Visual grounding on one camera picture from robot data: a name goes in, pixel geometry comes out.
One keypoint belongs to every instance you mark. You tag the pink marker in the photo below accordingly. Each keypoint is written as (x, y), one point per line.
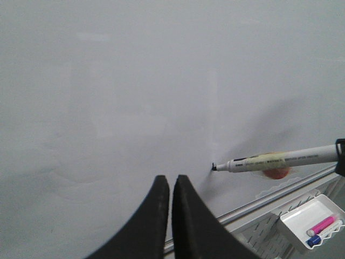
(316, 229)

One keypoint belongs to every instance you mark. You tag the white metal whiteboard stand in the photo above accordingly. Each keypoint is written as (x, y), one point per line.
(249, 206)

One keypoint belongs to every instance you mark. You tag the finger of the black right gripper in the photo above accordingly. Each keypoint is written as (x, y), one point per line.
(340, 149)

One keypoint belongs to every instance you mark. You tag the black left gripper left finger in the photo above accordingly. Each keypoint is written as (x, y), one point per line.
(143, 236)

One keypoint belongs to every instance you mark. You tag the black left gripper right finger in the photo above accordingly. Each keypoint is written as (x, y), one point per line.
(196, 232)

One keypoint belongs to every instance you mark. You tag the white whiteboard with aluminium frame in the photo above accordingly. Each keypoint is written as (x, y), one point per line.
(99, 97)

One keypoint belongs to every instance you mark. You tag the white black whiteboard marker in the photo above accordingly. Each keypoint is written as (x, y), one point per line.
(266, 161)

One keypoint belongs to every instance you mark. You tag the blue capped white marker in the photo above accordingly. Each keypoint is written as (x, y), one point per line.
(327, 232)

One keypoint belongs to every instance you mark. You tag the white plastic marker tray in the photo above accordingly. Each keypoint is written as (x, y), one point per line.
(294, 224)

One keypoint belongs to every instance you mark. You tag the red round magnet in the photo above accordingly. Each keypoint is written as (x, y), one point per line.
(277, 173)

